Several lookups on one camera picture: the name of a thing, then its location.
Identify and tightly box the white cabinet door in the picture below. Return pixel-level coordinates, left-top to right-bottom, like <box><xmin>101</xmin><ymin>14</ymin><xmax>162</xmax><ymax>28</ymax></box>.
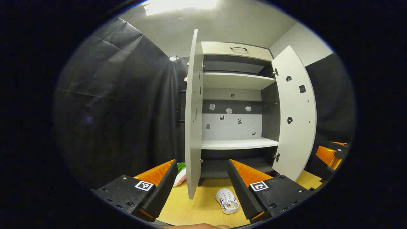
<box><xmin>271</xmin><ymin>45</ymin><xmax>317</xmax><ymax>182</ymax></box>
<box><xmin>184</xmin><ymin>29</ymin><xmax>204</xmax><ymax>200</ymax></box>

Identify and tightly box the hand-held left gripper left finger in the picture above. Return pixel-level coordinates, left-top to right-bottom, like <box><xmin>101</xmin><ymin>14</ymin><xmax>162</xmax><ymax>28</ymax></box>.
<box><xmin>92</xmin><ymin>159</ymin><xmax>178</xmax><ymax>222</ymax></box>

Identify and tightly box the black backdrop cloth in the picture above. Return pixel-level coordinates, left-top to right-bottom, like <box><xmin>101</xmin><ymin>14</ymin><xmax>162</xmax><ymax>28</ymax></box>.
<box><xmin>54</xmin><ymin>17</ymin><xmax>356</xmax><ymax>191</ymax></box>

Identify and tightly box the white cabinet shelf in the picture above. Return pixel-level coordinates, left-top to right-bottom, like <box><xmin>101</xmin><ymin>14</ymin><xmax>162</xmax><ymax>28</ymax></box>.
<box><xmin>201</xmin><ymin>137</ymin><xmax>279</xmax><ymax>150</ymax></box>
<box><xmin>203</xmin><ymin>72</ymin><xmax>276</xmax><ymax>91</ymax></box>

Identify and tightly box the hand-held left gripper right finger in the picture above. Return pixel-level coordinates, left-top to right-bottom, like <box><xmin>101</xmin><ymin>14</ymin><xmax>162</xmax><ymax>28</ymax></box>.
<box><xmin>227</xmin><ymin>159</ymin><xmax>314</xmax><ymax>223</ymax></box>

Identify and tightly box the white shoe cabinet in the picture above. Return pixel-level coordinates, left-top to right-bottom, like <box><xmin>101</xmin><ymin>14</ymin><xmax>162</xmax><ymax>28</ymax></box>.
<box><xmin>197</xmin><ymin>41</ymin><xmax>281</xmax><ymax>187</ymax></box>

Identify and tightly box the white cabinet drawer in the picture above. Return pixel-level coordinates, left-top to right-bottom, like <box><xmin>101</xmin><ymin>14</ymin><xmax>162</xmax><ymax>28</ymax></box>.
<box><xmin>201</xmin><ymin>41</ymin><xmax>273</xmax><ymax>61</ymax></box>

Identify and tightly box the white striped shoe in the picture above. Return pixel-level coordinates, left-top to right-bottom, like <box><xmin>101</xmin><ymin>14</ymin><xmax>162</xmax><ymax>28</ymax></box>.
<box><xmin>216</xmin><ymin>188</ymin><xmax>240</xmax><ymax>214</ymax></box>

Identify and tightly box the green and pink soft object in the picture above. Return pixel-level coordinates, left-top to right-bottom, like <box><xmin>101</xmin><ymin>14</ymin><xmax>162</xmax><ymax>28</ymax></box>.
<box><xmin>173</xmin><ymin>162</ymin><xmax>188</xmax><ymax>187</ymax></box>

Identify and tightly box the black door handle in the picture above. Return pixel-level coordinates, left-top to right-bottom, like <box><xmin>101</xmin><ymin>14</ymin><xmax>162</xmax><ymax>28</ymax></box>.
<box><xmin>176</xmin><ymin>90</ymin><xmax>186</xmax><ymax>123</ymax></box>

